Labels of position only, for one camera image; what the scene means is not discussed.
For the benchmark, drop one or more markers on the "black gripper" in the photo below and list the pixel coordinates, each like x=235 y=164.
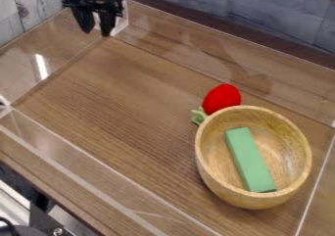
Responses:
x=108 y=8

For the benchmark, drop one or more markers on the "red plush strawberry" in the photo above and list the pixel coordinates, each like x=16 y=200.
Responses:
x=222 y=97

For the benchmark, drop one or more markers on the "wooden bowl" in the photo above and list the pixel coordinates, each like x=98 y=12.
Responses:
x=283 y=147

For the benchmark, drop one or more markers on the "green rectangular block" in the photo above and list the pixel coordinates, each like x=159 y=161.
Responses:
x=251 y=166

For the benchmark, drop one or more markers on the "clear acrylic tray enclosure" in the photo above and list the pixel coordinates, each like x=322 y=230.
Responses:
x=96 y=130

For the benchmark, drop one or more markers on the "black metal bracket with bolt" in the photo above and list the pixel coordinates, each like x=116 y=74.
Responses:
x=46 y=224

